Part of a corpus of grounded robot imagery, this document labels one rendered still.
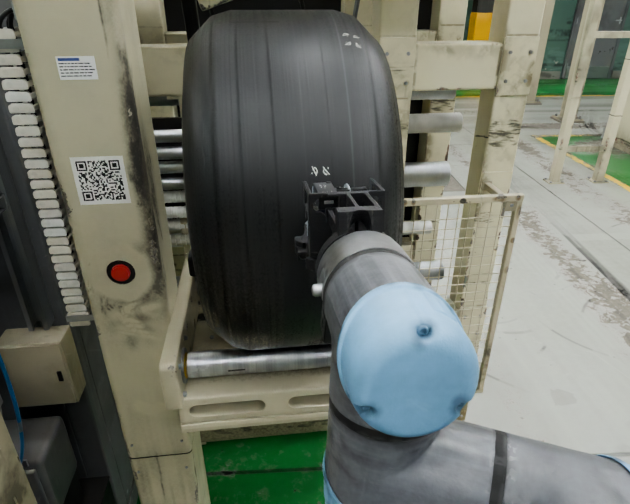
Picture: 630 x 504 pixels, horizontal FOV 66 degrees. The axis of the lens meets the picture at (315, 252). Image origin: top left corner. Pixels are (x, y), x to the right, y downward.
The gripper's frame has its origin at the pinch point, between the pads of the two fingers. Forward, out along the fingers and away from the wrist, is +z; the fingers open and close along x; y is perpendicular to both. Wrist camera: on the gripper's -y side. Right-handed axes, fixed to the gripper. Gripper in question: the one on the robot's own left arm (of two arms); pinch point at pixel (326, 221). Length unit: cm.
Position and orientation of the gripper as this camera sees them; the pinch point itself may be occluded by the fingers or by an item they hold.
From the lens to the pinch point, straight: 59.4
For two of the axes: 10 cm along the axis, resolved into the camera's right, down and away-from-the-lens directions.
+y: -0.2, -9.3, -3.7
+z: -1.2, -3.6, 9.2
